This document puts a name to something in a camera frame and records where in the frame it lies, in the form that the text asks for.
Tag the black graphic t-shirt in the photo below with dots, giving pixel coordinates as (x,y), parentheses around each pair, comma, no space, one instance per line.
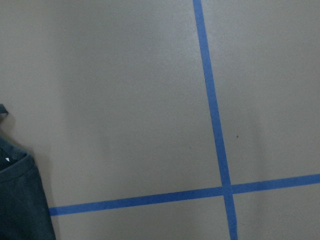
(24,211)

